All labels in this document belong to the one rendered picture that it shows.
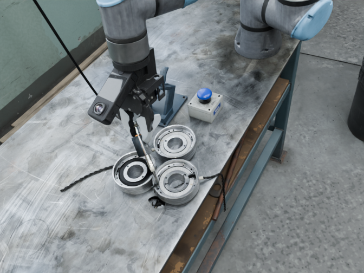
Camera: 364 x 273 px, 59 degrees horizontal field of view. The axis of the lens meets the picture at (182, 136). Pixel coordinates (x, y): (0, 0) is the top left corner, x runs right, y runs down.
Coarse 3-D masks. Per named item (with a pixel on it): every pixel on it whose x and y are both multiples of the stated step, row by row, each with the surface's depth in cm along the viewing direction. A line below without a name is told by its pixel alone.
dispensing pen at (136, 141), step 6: (138, 132) 73; (132, 138) 72; (138, 138) 72; (138, 144) 72; (138, 150) 72; (138, 156) 72; (144, 156) 73; (150, 156) 73; (150, 162) 73; (150, 168) 73; (156, 180) 73
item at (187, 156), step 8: (168, 128) 83; (176, 128) 83; (184, 128) 82; (160, 136) 82; (176, 136) 81; (192, 136) 81; (168, 144) 82; (176, 144) 84; (184, 144) 80; (192, 144) 79; (160, 152) 79; (168, 152) 79; (176, 152) 78; (192, 152) 78
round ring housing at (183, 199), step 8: (168, 160) 76; (176, 160) 75; (184, 160) 75; (160, 168) 75; (168, 168) 76; (192, 168) 75; (160, 176) 75; (168, 176) 74; (176, 176) 75; (184, 176) 74; (168, 184) 74; (184, 184) 72; (160, 192) 72; (176, 192) 71; (192, 192) 70; (168, 200) 70; (176, 200) 69; (184, 200) 70
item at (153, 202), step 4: (156, 196) 74; (148, 200) 74; (152, 200) 74; (156, 200) 73; (160, 200) 73; (152, 204) 73; (156, 204) 73; (160, 204) 73; (164, 204) 73; (156, 208) 72
